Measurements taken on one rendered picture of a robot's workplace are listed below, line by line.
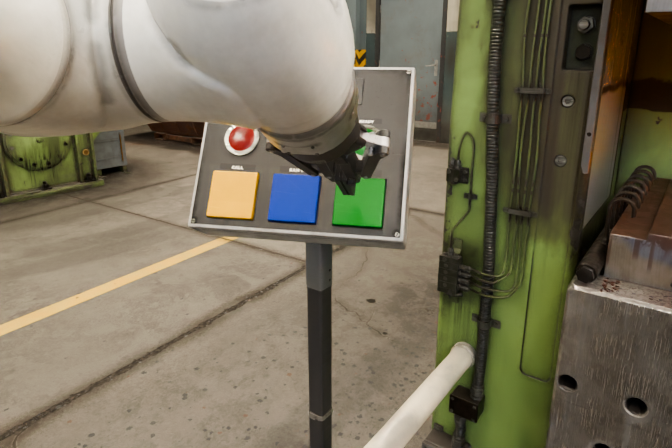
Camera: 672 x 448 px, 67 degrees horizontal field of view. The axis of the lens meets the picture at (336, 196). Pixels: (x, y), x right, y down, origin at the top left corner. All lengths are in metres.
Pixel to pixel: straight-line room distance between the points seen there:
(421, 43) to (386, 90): 6.52
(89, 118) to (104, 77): 0.03
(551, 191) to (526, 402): 0.43
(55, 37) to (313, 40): 0.14
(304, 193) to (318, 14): 0.51
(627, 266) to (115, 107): 0.68
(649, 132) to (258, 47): 1.07
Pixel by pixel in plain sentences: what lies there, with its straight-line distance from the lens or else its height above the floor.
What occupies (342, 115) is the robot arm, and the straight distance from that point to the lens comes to 0.39.
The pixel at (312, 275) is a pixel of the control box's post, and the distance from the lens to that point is 0.95.
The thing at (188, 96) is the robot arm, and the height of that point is 1.20.
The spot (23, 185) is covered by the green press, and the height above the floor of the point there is 0.12.
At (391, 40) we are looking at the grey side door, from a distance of 7.54.
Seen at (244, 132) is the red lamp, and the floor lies 1.10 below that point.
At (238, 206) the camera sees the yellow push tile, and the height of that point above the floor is 0.99.
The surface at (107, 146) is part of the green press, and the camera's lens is 5.69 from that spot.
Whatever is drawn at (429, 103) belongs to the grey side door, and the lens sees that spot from 7.30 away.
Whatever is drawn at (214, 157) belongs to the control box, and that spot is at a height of 1.06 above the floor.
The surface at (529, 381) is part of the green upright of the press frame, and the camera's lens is 1.11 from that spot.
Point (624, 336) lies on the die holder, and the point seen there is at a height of 0.86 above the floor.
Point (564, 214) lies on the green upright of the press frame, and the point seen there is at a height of 0.95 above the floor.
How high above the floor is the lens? 1.22
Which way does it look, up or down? 16 degrees down
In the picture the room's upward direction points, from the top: straight up
